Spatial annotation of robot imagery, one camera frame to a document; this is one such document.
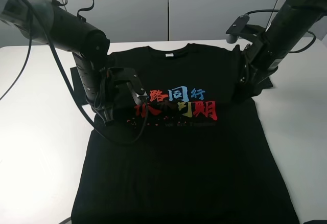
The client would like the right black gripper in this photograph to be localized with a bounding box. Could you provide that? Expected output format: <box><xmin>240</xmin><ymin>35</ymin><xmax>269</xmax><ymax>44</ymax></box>
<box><xmin>232</xmin><ymin>33</ymin><xmax>278</xmax><ymax>103</ymax></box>

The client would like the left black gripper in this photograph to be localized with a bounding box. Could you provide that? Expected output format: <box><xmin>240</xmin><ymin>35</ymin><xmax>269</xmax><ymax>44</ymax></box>
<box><xmin>73</xmin><ymin>53</ymin><xmax>114</xmax><ymax>126</ymax></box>

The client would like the black printed t-shirt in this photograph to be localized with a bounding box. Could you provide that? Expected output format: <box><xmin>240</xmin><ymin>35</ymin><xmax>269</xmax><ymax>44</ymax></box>
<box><xmin>71</xmin><ymin>43</ymin><xmax>298</xmax><ymax>223</ymax></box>

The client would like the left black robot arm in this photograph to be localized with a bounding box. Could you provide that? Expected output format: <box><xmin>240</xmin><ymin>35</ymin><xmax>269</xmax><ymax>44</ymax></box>
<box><xmin>1</xmin><ymin>0</ymin><xmax>113</xmax><ymax>124</ymax></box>

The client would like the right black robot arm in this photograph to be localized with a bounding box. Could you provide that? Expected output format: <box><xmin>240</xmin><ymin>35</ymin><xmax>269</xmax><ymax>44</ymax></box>
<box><xmin>226</xmin><ymin>0</ymin><xmax>326</xmax><ymax>101</ymax></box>

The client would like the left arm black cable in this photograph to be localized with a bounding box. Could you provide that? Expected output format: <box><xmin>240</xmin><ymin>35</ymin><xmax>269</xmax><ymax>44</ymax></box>
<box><xmin>0</xmin><ymin>0</ymin><xmax>150</xmax><ymax>147</ymax></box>

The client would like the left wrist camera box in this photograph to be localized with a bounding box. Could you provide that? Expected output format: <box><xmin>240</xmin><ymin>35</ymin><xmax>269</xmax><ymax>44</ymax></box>
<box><xmin>108</xmin><ymin>67</ymin><xmax>148</xmax><ymax>102</ymax></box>

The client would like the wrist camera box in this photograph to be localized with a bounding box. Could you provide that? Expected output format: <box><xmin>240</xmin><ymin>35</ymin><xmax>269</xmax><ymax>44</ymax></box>
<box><xmin>108</xmin><ymin>67</ymin><xmax>148</xmax><ymax>102</ymax></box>
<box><xmin>226</xmin><ymin>14</ymin><xmax>266</xmax><ymax>44</ymax></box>

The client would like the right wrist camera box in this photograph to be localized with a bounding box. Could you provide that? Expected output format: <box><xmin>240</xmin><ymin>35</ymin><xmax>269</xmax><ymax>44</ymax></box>
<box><xmin>226</xmin><ymin>14</ymin><xmax>266</xmax><ymax>44</ymax></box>

